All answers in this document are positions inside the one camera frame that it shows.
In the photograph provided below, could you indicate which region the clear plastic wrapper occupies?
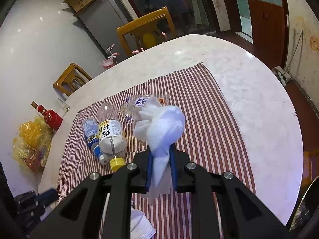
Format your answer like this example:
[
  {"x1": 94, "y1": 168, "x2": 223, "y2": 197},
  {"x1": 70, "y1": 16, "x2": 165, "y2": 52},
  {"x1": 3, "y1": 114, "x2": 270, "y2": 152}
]
[{"x1": 119, "y1": 93, "x2": 170, "y2": 121}]

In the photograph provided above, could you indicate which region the red wooden door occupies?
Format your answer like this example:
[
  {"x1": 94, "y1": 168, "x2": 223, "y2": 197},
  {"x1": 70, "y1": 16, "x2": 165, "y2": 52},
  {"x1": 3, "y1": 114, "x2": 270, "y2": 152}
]
[{"x1": 248, "y1": 0, "x2": 289, "y2": 67}]

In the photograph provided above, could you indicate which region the white face mask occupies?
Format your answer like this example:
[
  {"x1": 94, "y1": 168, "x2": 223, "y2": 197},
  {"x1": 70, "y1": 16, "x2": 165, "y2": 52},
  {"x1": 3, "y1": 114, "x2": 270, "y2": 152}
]
[{"x1": 130, "y1": 201, "x2": 156, "y2": 239}]

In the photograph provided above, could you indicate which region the wooden chair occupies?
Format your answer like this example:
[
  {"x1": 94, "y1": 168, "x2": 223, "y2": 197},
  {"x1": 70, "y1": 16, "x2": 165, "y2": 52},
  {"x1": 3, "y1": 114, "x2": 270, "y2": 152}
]
[
  {"x1": 53, "y1": 63, "x2": 92, "y2": 96},
  {"x1": 116, "y1": 7, "x2": 177, "y2": 57}
]

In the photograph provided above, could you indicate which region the red liquor bottle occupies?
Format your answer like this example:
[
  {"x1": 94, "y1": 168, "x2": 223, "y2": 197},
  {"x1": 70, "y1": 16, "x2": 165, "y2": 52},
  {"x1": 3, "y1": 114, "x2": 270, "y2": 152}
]
[{"x1": 31, "y1": 101, "x2": 63, "y2": 131}]

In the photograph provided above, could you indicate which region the pink toy tricycle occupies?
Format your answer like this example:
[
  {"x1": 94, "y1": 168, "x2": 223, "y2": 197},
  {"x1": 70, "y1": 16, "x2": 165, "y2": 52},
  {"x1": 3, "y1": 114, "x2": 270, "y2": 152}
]
[{"x1": 100, "y1": 44, "x2": 120, "y2": 70}]

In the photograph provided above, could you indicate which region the grey refrigerator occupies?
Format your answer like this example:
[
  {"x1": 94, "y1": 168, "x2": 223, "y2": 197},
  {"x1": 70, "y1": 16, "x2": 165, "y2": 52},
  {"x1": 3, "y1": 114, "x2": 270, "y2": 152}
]
[{"x1": 75, "y1": 0, "x2": 133, "y2": 62}]

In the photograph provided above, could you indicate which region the black gold-rimmed trash bin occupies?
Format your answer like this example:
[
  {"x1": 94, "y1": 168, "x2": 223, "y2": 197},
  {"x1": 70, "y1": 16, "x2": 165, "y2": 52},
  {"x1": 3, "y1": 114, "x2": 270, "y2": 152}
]
[{"x1": 290, "y1": 177, "x2": 319, "y2": 239}]

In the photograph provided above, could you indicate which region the wooden chair left side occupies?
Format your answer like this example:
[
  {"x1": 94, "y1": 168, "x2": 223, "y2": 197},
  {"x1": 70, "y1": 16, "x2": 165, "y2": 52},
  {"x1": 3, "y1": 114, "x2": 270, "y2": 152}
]
[{"x1": 53, "y1": 63, "x2": 92, "y2": 96}]

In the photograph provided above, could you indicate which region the red striped table cloth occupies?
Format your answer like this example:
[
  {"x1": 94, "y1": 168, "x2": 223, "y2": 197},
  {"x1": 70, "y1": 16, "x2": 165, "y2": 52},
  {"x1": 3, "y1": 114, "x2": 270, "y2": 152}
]
[{"x1": 57, "y1": 63, "x2": 255, "y2": 238}]

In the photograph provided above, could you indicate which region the yellow plastic bag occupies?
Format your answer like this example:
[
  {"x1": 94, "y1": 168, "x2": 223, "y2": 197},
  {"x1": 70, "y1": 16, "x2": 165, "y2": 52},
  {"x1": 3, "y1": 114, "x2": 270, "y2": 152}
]
[{"x1": 12, "y1": 116, "x2": 54, "y2": 172}]

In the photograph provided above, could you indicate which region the blue-label plastic bottle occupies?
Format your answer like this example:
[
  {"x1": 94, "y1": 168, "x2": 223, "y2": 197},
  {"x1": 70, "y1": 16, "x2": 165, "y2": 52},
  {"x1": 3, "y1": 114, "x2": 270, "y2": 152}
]
[{"x1": 83, "y1": 118, "x2": 108, "y2": 165}]

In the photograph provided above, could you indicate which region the wooden chair far side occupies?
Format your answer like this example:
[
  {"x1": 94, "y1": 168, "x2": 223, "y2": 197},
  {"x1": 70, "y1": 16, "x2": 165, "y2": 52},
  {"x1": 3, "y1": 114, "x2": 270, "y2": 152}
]
[{"x1": 116, "y1": 7, "x2": 177, "y2": 57}]

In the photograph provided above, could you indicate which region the yellow-cap plastic bottle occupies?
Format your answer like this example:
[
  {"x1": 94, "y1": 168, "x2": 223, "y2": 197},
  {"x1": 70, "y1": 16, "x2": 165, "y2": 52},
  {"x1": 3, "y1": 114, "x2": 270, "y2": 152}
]
[{"x1": 98, "y1": 119, "x2": 127, "y2": 172}]

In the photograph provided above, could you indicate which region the white tissue paper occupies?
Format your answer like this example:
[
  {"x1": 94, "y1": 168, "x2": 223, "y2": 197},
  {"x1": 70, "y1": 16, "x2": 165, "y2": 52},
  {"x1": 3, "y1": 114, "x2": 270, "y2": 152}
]
[{"x1": 133, "y1": 95, "x2": 185, "y2": 205}]

